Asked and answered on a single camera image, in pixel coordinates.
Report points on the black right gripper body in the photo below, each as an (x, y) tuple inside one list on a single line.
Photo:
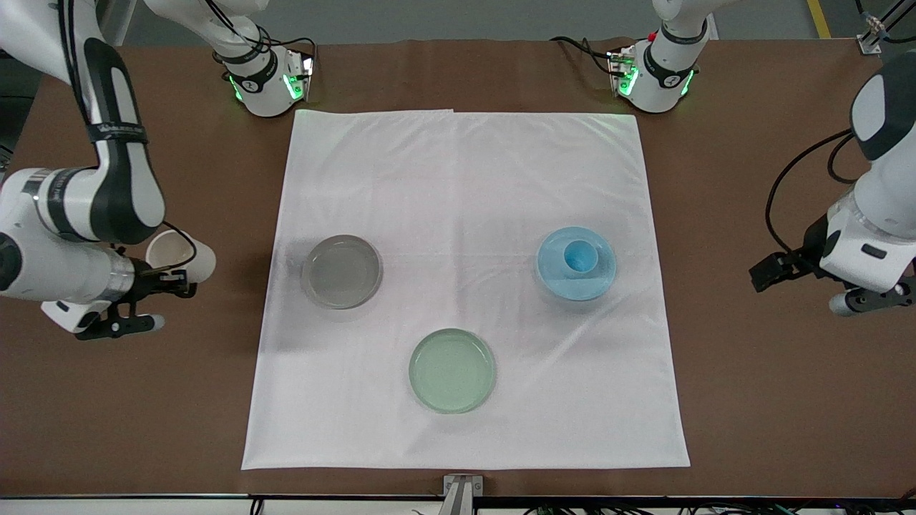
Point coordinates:
[(146, 283)]

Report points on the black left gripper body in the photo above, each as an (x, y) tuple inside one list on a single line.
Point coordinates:
[(807, 252)]

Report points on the blue cup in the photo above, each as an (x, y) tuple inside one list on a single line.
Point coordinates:
[(581, 259)]

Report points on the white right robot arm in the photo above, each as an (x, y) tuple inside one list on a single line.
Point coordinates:
[(71, 200)]

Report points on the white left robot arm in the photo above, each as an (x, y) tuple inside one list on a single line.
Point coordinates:
[(887, 193)]

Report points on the gray plate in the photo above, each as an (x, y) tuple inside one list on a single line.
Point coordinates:
[(342, 272)]

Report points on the blue plate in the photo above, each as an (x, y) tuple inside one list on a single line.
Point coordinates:
[(554, 280)]

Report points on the silver base connector plate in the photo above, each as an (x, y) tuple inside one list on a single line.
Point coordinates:
[(621, 71), (302, 75)]

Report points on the green plate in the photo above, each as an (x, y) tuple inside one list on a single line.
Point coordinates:
[(452, 370)]

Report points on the white table cloth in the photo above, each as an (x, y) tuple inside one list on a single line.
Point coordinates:
[(465, 193)]

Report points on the aluminium frame profile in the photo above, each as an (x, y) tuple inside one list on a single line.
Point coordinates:
[(869, 43)]

